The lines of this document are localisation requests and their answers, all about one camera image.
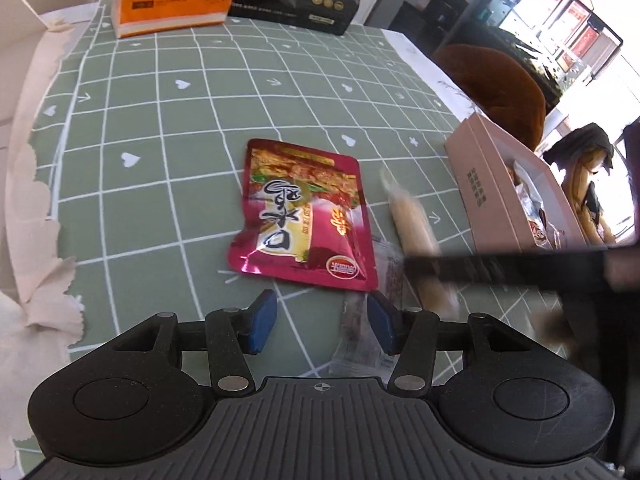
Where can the red cartoon snack packet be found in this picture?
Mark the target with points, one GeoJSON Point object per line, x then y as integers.
{"type": "Point", "coordinates": [544, 232]}

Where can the brown fuzzy chair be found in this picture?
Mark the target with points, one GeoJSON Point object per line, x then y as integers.
{"type": "Point", "coordinates": [495, 90]}

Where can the beige sausage packet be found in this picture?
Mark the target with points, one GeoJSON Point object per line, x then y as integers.
{"type": "Point", "coordinates": [415, 230]}

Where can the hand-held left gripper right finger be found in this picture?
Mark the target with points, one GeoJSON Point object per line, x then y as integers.
{"type": "Point", "coordinates": [381, 322]}

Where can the green checked tablecloth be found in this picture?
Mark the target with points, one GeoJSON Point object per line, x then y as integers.
{"type": "Point", "coordinates": [175, 160]}

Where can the orange tissue pack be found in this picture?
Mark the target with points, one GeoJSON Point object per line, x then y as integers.
{"type": "Point", "coordinates": [170, 0]}

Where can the pale lace table cover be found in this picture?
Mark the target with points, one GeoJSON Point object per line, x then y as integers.
{"type": "Point", "coordinates": [35, 210]}

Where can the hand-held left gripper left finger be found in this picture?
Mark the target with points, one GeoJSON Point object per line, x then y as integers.
{"type": "Point", "coordinates": [262, 320]}

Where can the white red-print snack packet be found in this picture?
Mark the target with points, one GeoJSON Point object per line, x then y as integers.
{"type": "Point", "coordinates": [527, 185]}

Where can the maroon snack packet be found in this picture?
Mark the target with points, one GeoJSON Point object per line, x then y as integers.
{"type": "Point", "coordinates": [300, 210]}

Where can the pink cardboard box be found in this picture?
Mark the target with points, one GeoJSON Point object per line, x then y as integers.
{"type": "Point", "coordinates": [480, 195]}

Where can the clear dark snack packet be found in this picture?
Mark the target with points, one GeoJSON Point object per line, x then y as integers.
{"type": "Point", "coordinates": [360, 280]}

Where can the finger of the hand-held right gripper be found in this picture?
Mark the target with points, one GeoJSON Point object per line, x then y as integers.
{"type": "Point", "coordinates": [500, 270]}

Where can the dark jacket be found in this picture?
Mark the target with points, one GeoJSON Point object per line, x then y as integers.
{"type": "Point", "coordinates": [582, 142]}

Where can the black appliance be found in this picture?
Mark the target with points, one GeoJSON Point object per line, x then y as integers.
{"type": "Point", "coordinates": [430, 15]}

